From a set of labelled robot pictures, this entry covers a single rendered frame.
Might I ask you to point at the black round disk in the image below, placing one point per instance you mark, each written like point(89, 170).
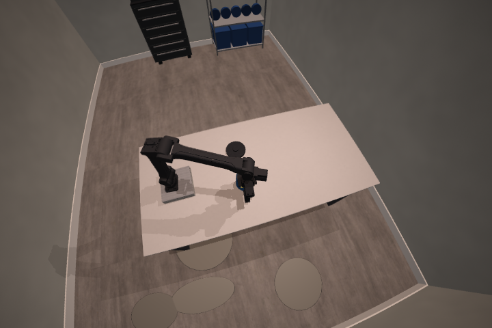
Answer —
point(235, 149)

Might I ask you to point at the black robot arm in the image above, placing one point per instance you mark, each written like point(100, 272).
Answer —
point(163, 145)

